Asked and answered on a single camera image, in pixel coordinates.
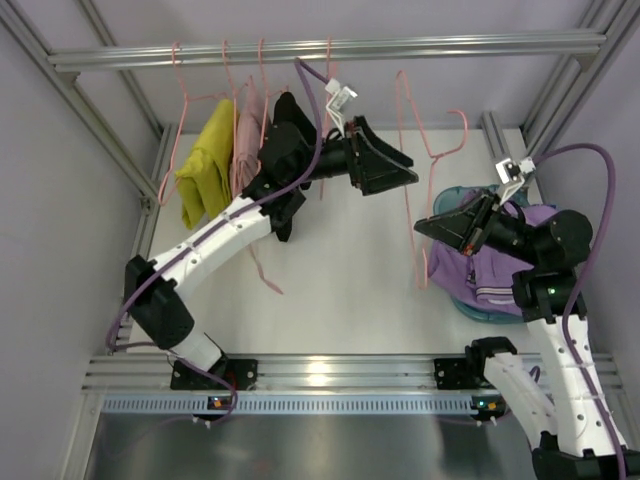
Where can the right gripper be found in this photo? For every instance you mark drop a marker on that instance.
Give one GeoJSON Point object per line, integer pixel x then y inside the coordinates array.
{"type": "Point", "coordinates": [479, 226]}

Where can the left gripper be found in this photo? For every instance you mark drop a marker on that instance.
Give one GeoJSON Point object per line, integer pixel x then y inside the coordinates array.
{"type": "Point", "coordinates": [354, 157]}

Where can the purple trousers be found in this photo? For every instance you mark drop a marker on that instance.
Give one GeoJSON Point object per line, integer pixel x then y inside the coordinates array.
{"type": "Point", "coordinates": [480, 285]}

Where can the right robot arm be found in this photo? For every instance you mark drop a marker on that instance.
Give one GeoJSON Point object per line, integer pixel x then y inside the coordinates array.
{"type": "Point", "coordinates": [569, 427]}

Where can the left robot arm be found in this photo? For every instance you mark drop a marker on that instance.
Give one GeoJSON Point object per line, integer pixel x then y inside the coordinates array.
{"type": "Point", "coordinates": [156, 290]}

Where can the black trousers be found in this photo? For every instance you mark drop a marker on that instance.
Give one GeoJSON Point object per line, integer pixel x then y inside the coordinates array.
{"type": "Point", "coordinates": [290, 115]}

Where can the pink trousers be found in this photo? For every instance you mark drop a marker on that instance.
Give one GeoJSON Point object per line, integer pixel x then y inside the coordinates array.
{"type": "Point", "coordinates": [252, 123]}

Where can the yellow trousers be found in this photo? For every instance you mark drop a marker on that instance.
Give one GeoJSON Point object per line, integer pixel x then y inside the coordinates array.
{"type": "Point", "coordinates": [203, 182]}

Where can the pink hanger of yellow trousers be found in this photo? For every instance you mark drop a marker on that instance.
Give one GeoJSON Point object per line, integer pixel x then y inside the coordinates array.
{"type": "Point", "coordinates": [163, 196]}

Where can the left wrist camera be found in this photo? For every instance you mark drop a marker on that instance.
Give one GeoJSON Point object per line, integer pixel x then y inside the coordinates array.
{"type": "Point", "coordinates": [340, 96]}

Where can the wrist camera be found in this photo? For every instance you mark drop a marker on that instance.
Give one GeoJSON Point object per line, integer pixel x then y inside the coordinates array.
{"type": "Point", "coordinates": [340, 96]}
{"type": "Point", "coordinates": [513, 175]}

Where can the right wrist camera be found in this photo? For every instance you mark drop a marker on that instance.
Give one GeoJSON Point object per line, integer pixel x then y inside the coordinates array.
{"type": "Point", "coordinates": [513, 175]}

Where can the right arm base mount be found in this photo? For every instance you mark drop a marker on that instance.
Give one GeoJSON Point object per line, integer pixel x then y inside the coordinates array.
{"type": "Point", "coordinates": [458, 373]}

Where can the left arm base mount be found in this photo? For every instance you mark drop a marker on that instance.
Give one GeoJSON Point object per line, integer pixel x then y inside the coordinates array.
{"type": "Point", "coordinates": [241, 374]}

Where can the grey slotted cable duct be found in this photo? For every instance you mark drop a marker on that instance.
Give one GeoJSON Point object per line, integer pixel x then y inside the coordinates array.
{"type": "Point", "coordinates": [261, 404]}

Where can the aluminium hanging rail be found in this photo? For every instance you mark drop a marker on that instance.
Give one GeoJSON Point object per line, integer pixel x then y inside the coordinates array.
{"type": "Point", "coordinates": [525, 43]}

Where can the aluminium front rail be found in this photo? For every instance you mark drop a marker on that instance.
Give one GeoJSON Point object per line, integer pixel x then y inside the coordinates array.
{"type": "Point", "coordinates": [287, 374]}

